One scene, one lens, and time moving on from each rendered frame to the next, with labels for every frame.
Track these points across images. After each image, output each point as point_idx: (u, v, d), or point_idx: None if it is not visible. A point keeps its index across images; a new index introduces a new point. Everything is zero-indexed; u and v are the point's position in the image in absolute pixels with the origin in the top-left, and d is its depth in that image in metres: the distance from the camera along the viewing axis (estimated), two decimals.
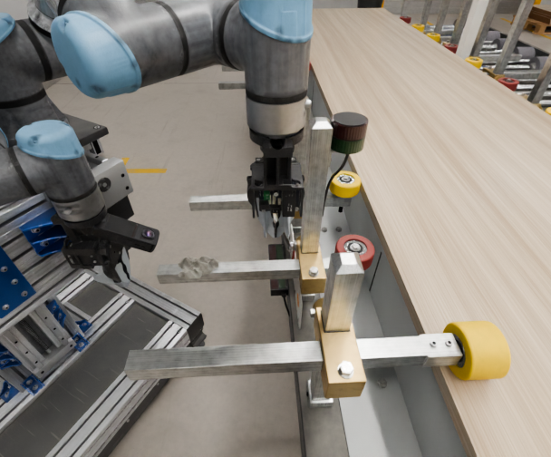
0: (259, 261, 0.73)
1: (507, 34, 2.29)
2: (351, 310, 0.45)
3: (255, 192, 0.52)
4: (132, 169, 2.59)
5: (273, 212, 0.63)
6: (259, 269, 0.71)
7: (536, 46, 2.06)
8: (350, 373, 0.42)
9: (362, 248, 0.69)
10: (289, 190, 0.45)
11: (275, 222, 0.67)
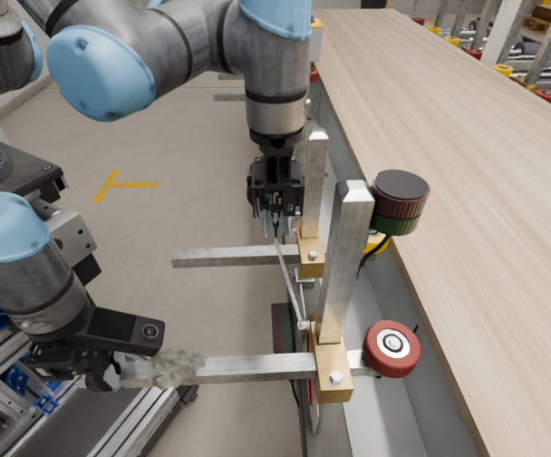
0: (261, 355, 0.54)
1: (530, 37, 2.10)
2: None
3: (255, 192, 0.52)
4: (122, 182, 2.39)
5: None
6: (260, 370, 0.52)
7: None
8: None
9: (404, 345, 0.50)
10: (289, 189, 0.45)
11: (278, 256, 0.59)
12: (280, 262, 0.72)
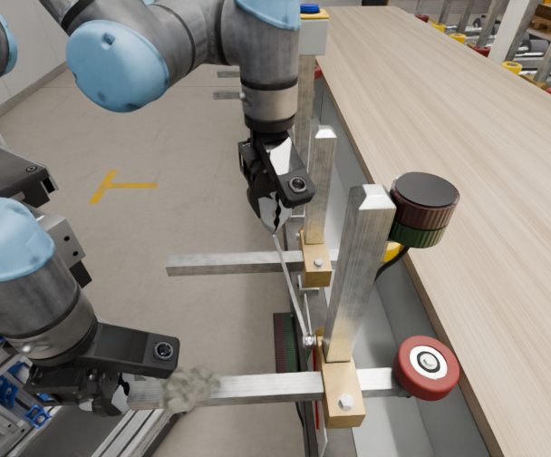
0: (282, 374, 0.49)
1: (537, 34, 2.05)
2: None
3: None
4: (120, 183, 2.35)
5: (276, 238, 0.55)
6: (282, 391, 0.47)
7: None
8: None
9: (440, 364, 0.46)
10: (249, 144, 0.54)
11: (282, 265, 0.55)
12: (283, 270, 0.67)
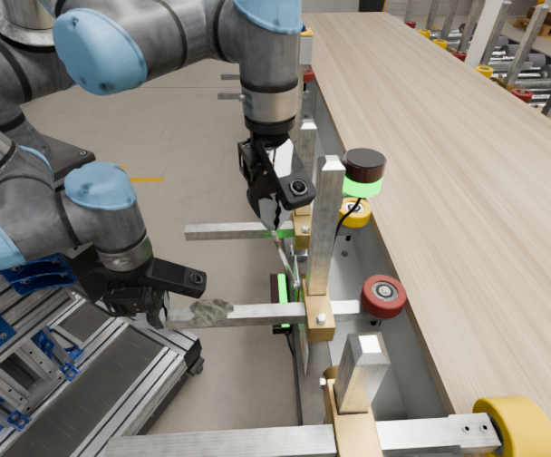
0: (279, 304, 0.66)
1: (516, 40, 2.22)
2: (371, 395, 0.38)
3: None
4: (129, 178, 2.52)
5: (275, 238, 0.58)
6: (279, 314, 0.64)
7: (546, 53, 1.99)
8: None
9: (393, 292, 0.63)
10: (249, 144, 0.54)
11: (278, 252, 0.61)
12: (277, 236, 0.84)
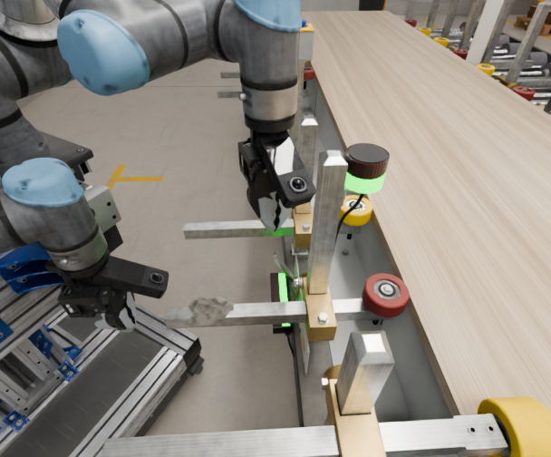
0: (279, 303, 0.65)
1: (517, 38, 2.21)
2: (374, 396, 0.37)
3: None
4: (128, 177, 2.51)
5: (277, 261, 0.54)
6: (280, 313, 0.63)
7: (548, 52, 1.98)
8: None
9: (396, 290, 0.62)
10: (249, 144, 0.54)
11: (280, 267, 0.58)
12: (277, 234, 0.83)
